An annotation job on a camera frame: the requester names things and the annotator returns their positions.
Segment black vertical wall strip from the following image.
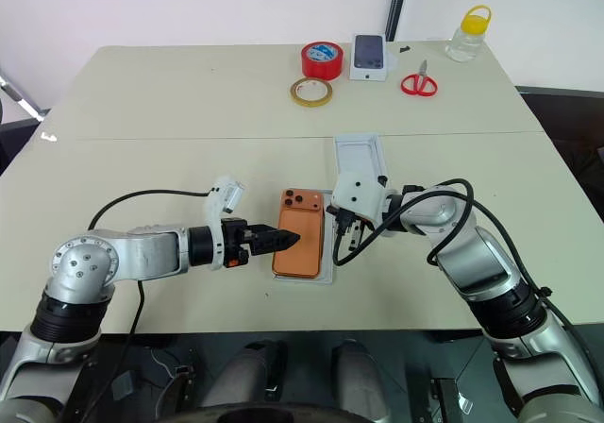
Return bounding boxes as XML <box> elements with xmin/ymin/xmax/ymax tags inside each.
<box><xmin>383</xmin><ymin>0</ymin><xmax>412</xmax><ymax>43</ymax></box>

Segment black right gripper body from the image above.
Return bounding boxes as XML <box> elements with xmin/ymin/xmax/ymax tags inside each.
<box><xmin>335</xmin><ymin>209</ymin><xmax>377</xmax><ymax>236</ymax></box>

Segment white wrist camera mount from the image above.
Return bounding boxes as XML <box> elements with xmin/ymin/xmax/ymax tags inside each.
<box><xmin>329</xmin><ymin>169</ymin><xmax>390</xmax><ymax>224</ymax></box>
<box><xmin>203</xmin><ymin>175</ymin><xmax>248</xmax><ymax>271</ymax></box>

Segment yellow tape roll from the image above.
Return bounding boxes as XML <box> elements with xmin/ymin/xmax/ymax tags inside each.
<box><xmin>289</xmin><ymin>76</ymin><xmax>334</xmax><ymax>109</ymax></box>

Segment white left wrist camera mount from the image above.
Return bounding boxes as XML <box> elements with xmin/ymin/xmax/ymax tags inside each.
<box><xmin>203</xmin><ymin>175</ymin><xmax>248</xmax><ymax>271</ymax></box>

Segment orange smartphone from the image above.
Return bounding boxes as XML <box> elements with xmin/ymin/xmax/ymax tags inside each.
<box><xmin>272</xmin><ymin>188</ymin><xmax>327</xmax><ymax>280</ymax></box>

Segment clear jar with yellow lid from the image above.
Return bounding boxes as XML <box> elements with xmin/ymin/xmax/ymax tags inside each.
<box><xmin>444</xmin><ymin>4</ymin><xmax>494</xmax><ymax>64</ymax></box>

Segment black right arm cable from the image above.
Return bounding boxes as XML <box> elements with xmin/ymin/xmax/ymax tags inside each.
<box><xmin>331</xmin><ymin>178</ymin><xmax>604</xmax><ymax>372</ymax></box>

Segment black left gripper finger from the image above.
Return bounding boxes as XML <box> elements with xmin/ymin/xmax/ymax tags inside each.
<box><xmin>248</xmin><ymin>224</ymin><xmax>302</xmax><ymax>245</ymax></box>
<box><xmin>249</xmin><ymin>241</ymin><xmax>299</xmax><ymax>256</ymax></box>

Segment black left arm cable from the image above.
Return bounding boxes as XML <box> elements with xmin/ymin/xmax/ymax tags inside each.
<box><xmin>60</xmin><ymin>187</ymin><xmax>213</xmax><ymax>423</ymax></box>

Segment white box with phone print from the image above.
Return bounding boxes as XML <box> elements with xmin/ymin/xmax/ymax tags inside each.
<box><xmin>348</xmin><ymin>33</ymin><xmax>395</xmax><ymax>84</ymax></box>

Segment red tape roll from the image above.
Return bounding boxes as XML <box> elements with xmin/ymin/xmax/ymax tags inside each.
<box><xmin>300</xmin><ymin>41</ymin><xmax>344</xmax><ymax>82</ymax></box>

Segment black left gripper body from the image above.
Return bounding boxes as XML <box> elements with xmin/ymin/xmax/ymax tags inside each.
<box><xmin>220</xmin><ymin>216</ymin><xmax>253</xmax><ymax>270</ymax></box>

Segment white phone box base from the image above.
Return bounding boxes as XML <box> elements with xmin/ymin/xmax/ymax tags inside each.
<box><xmin>273</xmin><ymin>189</ymin><xmax>338</xmax><ymax>287</ymax></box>

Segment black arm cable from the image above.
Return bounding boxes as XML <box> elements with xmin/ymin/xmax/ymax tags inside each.
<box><xmin>331</xmin><ymin>178</ymin><xmax>604</xmax><ymax>372</ymax></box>
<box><xmin>60</xmin><ymin>187</ymin><xmax>213</xmax><ymax>423</ymax></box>

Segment dark grey rounded shape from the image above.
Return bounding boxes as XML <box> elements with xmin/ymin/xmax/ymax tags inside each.
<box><xmin>201</xmin><ymin>339</ymin><xmax>288</xmax><ymax>411</ymax></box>

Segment white phone box lid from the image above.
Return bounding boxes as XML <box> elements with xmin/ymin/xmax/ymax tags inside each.
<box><xmin>332</xmin><ymin>132</ymin><xmax>388</xmax><ymax>184</ymax></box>

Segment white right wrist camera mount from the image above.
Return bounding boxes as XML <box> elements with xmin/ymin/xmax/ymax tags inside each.
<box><xmin>329</xmin><ymin>169</ymin><xmax>390</xmax><ymax>224</ymax></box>

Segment red handled scissors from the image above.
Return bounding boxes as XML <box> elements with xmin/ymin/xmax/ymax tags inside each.
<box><xmin>399</xmin><ymin>59</ymin><xmax>440</xmax><ymax>98</ymax></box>

